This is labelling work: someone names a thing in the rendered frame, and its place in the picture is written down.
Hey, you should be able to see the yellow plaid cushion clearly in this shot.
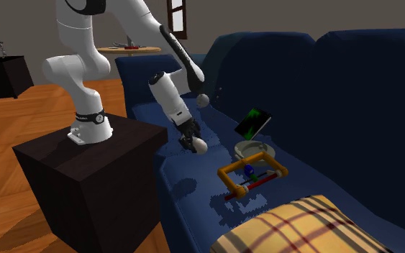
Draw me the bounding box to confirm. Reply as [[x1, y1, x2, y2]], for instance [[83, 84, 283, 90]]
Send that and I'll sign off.
[[209, 194, 396, 253]]

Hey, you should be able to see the black and green tablet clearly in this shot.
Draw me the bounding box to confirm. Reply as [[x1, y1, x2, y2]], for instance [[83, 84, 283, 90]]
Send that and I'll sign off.
[[234, 106, 273, 142]]

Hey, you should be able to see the dark robot stand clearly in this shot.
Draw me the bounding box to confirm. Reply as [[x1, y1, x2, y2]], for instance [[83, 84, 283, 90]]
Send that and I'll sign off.
[[12, 113, 169, 253]]

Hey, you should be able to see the grey ball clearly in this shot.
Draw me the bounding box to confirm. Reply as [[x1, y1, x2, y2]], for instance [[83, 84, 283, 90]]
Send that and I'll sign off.
[[196, 93, 210, 108]]

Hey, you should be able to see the dark blue sofa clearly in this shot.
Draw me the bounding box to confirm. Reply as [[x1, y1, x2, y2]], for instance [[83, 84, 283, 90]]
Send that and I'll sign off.
[[114, 27, 405, 253]]

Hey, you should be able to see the white ball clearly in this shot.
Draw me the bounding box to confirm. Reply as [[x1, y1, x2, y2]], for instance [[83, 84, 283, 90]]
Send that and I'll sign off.
[[192, 137, 209, 155]]

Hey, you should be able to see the pale grey ashtray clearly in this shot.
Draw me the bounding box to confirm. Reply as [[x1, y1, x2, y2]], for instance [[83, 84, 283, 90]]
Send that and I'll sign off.
[[234, 140, 277, 167]]

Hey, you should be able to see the round wooden side table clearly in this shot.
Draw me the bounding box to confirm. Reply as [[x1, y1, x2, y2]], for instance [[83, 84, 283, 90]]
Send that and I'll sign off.
[[96, 36, 163, 58]]

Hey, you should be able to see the dark television cabinet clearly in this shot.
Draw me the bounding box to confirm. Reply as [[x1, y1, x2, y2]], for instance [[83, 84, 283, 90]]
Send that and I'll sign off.
[[0, 55, 35, 102]]

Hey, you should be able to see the dark framed window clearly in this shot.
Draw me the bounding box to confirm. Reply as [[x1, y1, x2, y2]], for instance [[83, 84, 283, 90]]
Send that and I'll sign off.
[[166, 0, 188, 40]]

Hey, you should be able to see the orange frame toy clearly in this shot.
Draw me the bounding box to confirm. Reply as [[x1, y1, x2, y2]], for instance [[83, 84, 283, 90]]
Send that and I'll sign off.
[[217, 151, 290, 202]]

